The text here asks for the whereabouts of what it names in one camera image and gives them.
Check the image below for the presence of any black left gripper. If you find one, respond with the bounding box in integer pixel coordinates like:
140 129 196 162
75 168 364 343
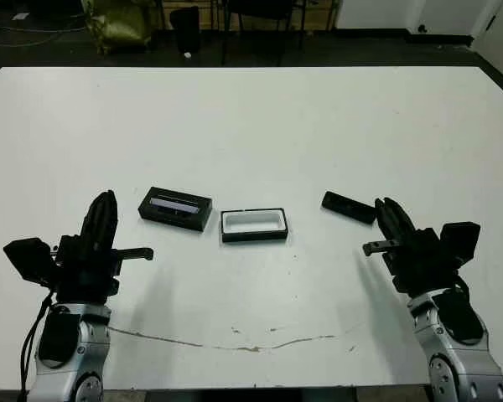
52 190 154 301

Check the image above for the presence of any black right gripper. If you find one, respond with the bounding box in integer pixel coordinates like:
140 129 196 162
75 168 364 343
362 197 462 299

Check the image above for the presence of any black box lid purple stripe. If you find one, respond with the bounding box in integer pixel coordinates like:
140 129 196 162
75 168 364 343
137 186 214 233

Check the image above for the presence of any black box base white lining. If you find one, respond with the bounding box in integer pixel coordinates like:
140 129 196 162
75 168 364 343
220 207 289 244

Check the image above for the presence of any yellow-green sack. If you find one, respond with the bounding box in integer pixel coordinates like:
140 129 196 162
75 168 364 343
86 0 152 54

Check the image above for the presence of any black waste bin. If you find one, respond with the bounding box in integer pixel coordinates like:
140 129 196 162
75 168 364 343
169 6 202 55

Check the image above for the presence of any white door panel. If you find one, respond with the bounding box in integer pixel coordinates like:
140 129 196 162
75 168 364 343
471 0 503 106

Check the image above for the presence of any black metal chair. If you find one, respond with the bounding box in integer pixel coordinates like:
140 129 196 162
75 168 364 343
221 0 307 66

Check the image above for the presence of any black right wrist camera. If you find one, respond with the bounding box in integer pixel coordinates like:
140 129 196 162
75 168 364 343
438 221 482 269

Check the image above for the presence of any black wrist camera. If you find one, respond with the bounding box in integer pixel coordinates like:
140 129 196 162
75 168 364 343
3 237 56 288
438 221 482 269

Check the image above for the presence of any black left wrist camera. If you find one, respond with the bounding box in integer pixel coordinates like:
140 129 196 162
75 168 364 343
3 237 56 288

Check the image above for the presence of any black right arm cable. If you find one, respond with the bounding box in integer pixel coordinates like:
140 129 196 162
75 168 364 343
452 267 473 294

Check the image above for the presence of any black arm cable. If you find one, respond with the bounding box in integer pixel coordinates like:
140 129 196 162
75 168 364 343
19 288 54 394
452 267 473 294

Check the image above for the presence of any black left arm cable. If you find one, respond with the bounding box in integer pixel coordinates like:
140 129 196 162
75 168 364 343
19 288 54 394

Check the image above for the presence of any thin light floor cable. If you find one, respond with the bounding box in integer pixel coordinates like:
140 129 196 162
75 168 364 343
0 23 89 48

